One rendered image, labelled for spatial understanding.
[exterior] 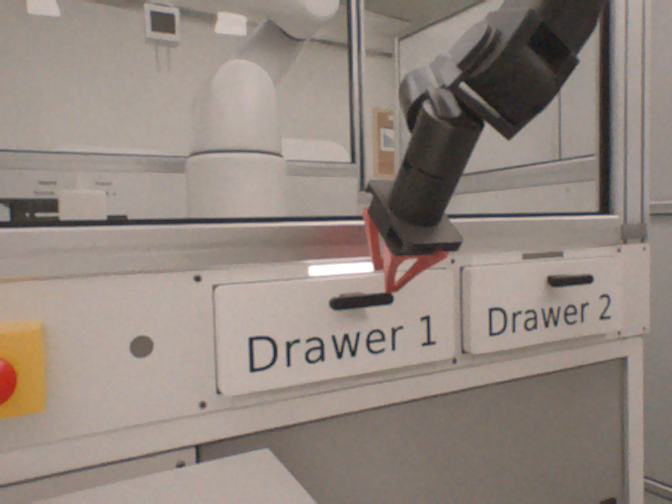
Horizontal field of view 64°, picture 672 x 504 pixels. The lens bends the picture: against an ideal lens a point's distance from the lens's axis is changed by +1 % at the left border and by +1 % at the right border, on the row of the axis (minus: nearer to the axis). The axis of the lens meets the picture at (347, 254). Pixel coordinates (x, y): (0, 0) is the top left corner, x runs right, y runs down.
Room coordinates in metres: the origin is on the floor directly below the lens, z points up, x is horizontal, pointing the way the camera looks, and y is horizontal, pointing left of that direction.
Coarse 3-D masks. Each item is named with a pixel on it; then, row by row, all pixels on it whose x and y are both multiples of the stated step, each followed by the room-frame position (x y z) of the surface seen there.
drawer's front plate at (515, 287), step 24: (528, 264) 0.71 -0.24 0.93; (552, 264) 0.73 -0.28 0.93; (576, 264) 0.75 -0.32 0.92; (600, 264) 0.77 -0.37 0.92; (480, 288) 0.67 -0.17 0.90; (504, 288) 0.69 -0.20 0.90; (528, 288) 0.70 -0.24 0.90; (552, 288) 0.73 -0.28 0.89; (576, 288) 0.75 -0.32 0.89; (600, 288) 0.77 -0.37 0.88; (480, 312) 0.67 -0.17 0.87; (600, 312) 0.77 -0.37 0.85; (480, 336) 0.67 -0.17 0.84; (504, 336) 0.69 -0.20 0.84; (528, 336) 0.70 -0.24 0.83; (552, 336) 0.72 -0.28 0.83; (576, 336) 0.75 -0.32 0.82
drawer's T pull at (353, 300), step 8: (344, 296) 0.55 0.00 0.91; (352, 296) 0.55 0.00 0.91; (360, 296) 0.55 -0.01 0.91; (368, 296) 0.55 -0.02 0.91; (376, 296) 0.56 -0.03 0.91; (384, 296) 0.56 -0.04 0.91; (392, 296) 0.57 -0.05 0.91; (336, 304) 0.54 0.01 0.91; (344, 304) 0.54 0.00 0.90; (352, 304) 0.54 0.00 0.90; (360, 304) 0.55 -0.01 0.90; (368, 304) 0.55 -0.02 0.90; (376, 304) 0.56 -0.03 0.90; (384, 304) 0.56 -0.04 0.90
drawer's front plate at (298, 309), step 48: (240, 288) 0.53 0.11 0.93; (288, 288) 0.55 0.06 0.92; (336, 288) 0.58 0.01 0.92; (384, 288) 0.60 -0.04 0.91; (432, 288) 0.64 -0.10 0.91; (240, 336) 0.53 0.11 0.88; (288, 336) 0.55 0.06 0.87; (336, 336) 0.58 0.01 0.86; (432, 336) 0.63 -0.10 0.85; (240, 384) 0.53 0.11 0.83; (288, 384) 0.55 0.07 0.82
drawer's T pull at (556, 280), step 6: (552, 276) 0.69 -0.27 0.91; (558, 276) 0.68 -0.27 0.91; (564, 276) 0.69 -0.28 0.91; (570, 276) 0.69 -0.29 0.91; (576, 276) 0.70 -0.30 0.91; (582, 276) 0.70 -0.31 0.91; (588, 276) 0.71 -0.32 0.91; (552, 282) 0.68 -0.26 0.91; (558, 282) 0.68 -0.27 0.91; (564, 282) 0.68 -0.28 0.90; (570, 282) 0.69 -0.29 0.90; (576, 282) 0.69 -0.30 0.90; (582, 282) 0.70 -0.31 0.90; (588, 282) 0.71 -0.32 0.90
